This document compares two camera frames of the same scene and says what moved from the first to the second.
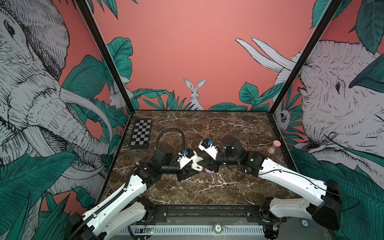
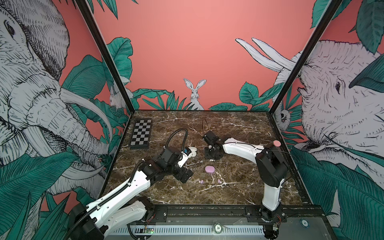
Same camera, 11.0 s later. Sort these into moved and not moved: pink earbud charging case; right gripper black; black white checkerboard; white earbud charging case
Moved: white earbud charging case; right gripper black
Not moved: black white checkerboard; pink earbud charging case
